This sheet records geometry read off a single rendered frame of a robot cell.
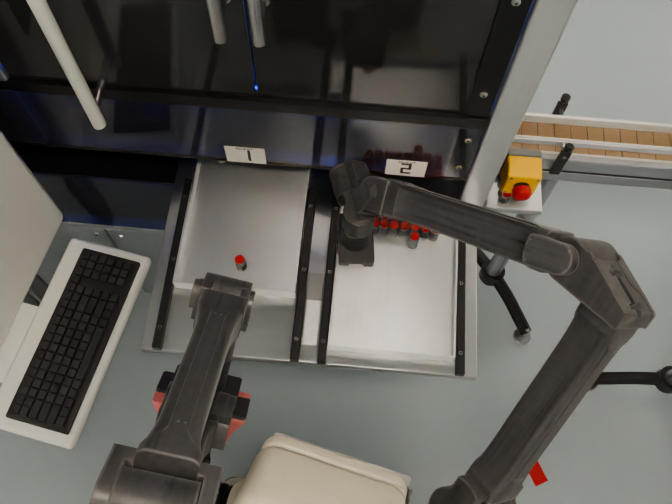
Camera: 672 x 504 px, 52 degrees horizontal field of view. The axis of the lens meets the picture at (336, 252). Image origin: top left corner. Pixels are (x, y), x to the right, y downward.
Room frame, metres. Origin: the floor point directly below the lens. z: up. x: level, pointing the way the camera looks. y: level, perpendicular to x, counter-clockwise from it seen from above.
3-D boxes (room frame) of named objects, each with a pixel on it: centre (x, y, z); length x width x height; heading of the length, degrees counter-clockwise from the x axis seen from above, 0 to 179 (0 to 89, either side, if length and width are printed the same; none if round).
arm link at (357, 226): (0.55, -0.03, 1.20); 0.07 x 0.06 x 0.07; 17
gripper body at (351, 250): (0.54, -0.04, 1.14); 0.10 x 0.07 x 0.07; 4
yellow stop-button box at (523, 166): (0.78, -0.39, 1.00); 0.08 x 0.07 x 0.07; 178
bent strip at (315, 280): (0.47, 0.04, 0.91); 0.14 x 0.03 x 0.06; 177
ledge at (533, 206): (0.82, -0.41, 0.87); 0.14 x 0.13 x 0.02; 178
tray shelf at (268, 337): (0.60, 0.04, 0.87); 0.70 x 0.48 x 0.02; 88
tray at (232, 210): (0.68, 0.20, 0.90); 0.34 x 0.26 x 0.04; 178
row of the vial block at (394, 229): (0.67, -0.14, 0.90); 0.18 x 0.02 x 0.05; 87
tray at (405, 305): (0.56, -0.13, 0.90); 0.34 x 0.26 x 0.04; 177
